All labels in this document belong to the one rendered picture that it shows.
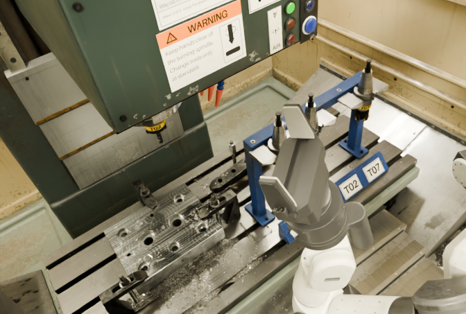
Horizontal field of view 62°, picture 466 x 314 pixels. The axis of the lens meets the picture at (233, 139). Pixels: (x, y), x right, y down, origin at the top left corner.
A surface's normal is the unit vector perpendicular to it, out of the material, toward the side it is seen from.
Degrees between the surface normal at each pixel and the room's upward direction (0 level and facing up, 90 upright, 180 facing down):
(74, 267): 0
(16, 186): 90
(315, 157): 16
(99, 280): 0
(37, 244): 0
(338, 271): 94
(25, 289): 24
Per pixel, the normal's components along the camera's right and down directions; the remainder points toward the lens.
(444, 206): -0.44, -0.47
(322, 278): 0.06, 0.73
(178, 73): 0.58, 0.51
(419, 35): -0.80, 0.47
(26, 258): -0.12, -0.72
